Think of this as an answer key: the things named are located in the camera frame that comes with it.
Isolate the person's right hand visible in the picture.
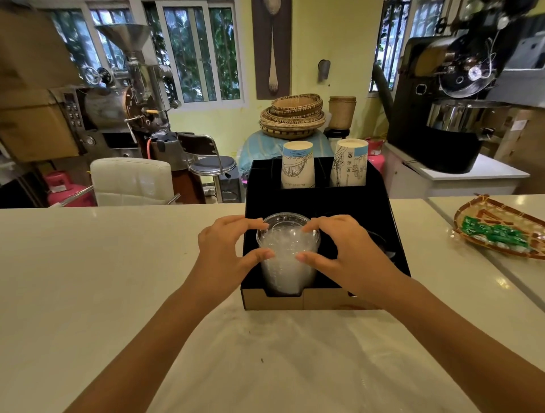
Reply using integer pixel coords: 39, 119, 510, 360
295, 214, 408, 306

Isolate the person's left hand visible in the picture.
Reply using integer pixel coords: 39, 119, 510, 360
189, 215, 276, 305

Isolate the clear plastic cup with lid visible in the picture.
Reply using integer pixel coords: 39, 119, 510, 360
256, 212, 321, 297

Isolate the person's left forearm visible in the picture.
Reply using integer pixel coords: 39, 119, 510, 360
64, 281, 230, 413

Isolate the person's right forearm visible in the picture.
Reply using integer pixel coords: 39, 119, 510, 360
363, 275, 545, 413

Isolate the black cardboard cup carrier box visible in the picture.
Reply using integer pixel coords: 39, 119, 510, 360
240, 157, 411, 311

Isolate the white blue printed paper cup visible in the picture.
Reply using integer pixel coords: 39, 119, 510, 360
280, 141, 316, 189
330, 138, 369, 187

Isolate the chrome bar stool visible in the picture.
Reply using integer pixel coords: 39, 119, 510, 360
177, 133, 238, 204

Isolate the blue plastic cover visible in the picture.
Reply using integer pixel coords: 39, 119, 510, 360
237, 130, 335, 179

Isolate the pink gas cylinder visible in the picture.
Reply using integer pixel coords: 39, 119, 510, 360
45, 171, 98, 208
366, 137, 386, 173

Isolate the stack of woven flat baskets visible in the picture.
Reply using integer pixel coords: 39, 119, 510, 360
259, 94, 327, 140

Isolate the white padded chair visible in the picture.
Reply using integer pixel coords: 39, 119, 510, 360
51, 157, 181, 208

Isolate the woven cylindrical basket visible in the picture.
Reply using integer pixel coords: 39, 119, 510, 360
328, 96, 357, 130

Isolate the woven bamboo tray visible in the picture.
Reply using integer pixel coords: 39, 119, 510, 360
453, 194, 545, 260

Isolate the black coffee roaster machine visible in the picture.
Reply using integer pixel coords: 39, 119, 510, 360
387, 0, 539, 174

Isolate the pile of green candy packets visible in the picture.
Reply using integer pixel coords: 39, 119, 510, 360
461, 216, 531, 250

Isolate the white cabinet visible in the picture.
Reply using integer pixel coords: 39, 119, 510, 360
382, 142, 531, 200

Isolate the silver coffee roaster machine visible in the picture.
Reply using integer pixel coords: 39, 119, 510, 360
51, 23, 184, 160

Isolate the white framed window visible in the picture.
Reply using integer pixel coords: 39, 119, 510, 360
43, 0, 245, 108

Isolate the barred window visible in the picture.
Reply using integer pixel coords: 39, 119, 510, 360
370, 0, 445, 92

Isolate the cardboard box with label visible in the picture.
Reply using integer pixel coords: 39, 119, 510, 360
481, 106, 545, 195

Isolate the large cardboard box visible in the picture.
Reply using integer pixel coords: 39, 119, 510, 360
0, 89, 81, 162
0, 9, 83, 92

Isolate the brown spoon wall picture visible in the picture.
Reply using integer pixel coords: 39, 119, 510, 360
251, 0, 293, 100

